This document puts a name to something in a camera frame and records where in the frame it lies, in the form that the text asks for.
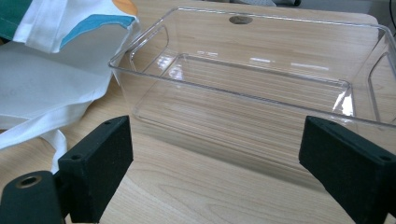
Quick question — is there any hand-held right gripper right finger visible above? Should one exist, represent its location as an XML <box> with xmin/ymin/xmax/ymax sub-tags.
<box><xmin>298</xmin><ymin>115</ymin><xmax>396</xmax><ymax>224</ymax></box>

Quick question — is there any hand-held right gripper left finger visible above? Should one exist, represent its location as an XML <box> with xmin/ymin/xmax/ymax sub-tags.
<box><xmin>58</xmin><ymin>115</ymin><xmax>134</xmax><ymax>224</ymax></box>

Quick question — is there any white tote bag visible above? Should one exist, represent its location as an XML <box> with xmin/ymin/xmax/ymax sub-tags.
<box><xmin>0</xmin><ymin>0</ymin><xmax>140</xmax><ymax>175</ymax></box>

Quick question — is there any clear plastic container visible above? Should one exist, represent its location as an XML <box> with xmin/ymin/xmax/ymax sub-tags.
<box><xmin>107</xmin><ymin>7</ymin><xmax>396</xmax><ymax>178</ymax></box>

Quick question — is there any round table cable hole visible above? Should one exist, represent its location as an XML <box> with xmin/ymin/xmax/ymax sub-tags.
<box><xmin>229</xmin><ymin>15</ymin><xmax>254</xmax><ymax>25</ymax></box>

